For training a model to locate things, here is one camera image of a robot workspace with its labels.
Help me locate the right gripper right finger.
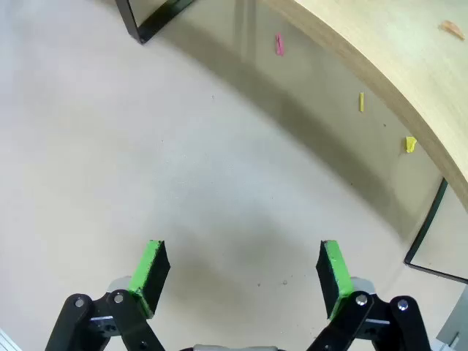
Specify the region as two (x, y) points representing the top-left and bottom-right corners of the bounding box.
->
(306, 239), (432, 351)

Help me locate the wood shelf unit black frame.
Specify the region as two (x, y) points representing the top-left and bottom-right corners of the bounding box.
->
(115, 0), (468, 283)

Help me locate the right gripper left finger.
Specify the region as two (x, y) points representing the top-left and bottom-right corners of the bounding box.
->
(44, 239), (172, 351)

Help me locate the large orange paper scrap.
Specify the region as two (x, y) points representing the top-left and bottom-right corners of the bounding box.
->
(438, 20), (466, 40)

